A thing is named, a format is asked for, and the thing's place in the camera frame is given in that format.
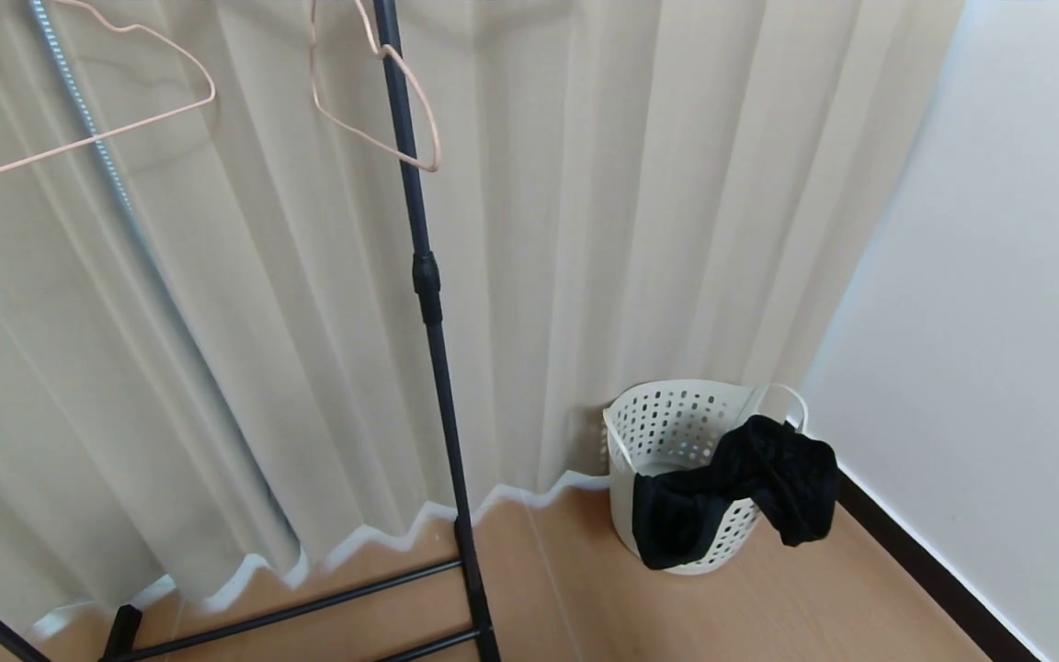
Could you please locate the heap of clothes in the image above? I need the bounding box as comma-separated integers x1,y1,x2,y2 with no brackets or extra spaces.
632,416,840,571

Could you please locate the beige curtain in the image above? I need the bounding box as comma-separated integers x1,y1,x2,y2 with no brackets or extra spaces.
0,0,967,635

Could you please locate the pink clothes hanger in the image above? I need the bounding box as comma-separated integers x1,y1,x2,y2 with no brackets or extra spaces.
0,0,217,194
310,0,441,174

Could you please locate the white laundry basket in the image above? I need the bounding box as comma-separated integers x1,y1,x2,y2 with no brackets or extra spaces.
603,379,809,576

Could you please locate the black clothes rack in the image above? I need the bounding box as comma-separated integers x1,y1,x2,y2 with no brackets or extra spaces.
0,0,503,662

